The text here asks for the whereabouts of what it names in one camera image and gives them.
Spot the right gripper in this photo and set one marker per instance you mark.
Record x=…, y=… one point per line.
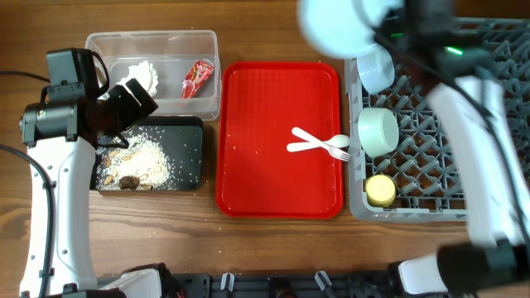
x=388, y=21

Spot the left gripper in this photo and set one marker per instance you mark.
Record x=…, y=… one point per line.
x=134, y=112

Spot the white napkin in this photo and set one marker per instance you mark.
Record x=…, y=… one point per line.
x=145, y=74

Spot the blue bowl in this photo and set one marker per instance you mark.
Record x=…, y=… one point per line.
x=376, y=70

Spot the rice food leftovers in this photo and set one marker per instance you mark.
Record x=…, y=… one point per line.
x=138, y=163

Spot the light blue plate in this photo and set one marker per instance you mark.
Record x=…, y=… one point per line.
x=343, y=29

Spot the red snack wrapper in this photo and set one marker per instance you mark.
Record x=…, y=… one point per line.
x=195, y=78

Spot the green bowl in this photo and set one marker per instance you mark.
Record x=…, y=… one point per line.
x=378, y=131

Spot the yellow plastic cup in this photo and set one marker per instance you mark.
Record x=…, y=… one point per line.
x=380, y=190

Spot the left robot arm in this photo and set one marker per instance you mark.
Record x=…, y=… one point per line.
x=75, y=116

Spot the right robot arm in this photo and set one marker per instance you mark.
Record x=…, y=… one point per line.
x=468, y=100

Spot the black waste tray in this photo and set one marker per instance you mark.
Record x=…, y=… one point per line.
x=186, y=140

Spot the clear plastic bin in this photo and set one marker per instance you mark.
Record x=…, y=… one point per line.
x=171, y=54

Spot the white plastic spoon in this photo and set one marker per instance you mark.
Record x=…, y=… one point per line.
x=339, y=141

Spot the red serving tray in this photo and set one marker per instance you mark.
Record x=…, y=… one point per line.
x=257, y=176

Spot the white plastic fork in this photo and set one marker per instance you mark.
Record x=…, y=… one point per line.
x=335, y=152

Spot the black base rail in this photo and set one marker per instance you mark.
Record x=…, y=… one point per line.
x=371, y=284

